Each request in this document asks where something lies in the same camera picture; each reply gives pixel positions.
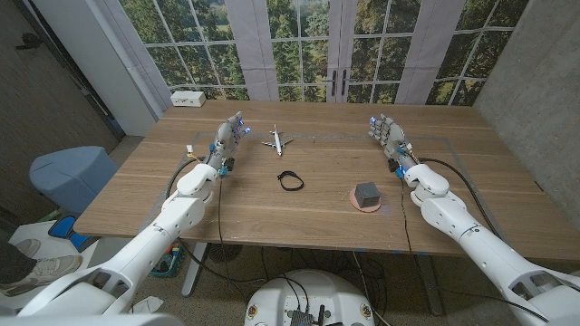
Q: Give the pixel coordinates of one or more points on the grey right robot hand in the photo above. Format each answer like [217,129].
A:
[392,138]

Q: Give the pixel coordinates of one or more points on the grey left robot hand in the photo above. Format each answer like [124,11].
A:
[224,145]

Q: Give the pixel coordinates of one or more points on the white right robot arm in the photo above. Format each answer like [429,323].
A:
[480,253]

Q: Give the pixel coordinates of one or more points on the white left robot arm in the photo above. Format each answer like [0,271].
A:
[149,244]

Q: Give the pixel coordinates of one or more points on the white toy airplane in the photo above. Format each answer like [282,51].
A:
[277,142]

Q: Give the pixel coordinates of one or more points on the black block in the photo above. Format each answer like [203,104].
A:
[367,194]

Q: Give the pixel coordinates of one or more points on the white plastic box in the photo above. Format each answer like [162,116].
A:
[188,98]

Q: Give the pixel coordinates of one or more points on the pink round coaster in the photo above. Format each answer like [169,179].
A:
[362,209]

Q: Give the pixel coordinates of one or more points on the black floor fan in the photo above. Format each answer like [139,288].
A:
[224,252]

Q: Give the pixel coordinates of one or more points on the printed window backdrop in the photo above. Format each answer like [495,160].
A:
[290,54]

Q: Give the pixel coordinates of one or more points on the white table leg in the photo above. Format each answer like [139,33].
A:
[194,269]

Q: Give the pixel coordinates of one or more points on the teal basket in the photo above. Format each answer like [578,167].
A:
[167,265]

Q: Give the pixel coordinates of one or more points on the grey table leg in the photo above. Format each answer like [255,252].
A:
[430,285]

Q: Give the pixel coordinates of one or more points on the blue-grey ottoman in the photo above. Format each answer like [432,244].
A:
[72,176]

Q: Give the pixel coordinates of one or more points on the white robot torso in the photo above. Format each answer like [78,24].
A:
[312,290]

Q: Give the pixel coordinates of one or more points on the crumpled white paper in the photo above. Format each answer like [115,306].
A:
[147,305]

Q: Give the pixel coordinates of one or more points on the blue floor pedal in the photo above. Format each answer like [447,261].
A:
[63,227]

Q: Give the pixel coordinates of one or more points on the grey sneaker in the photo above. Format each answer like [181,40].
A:
[28,246]
[50,269]

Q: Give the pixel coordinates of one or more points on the dark trouser leg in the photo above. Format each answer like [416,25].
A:
[11,265]

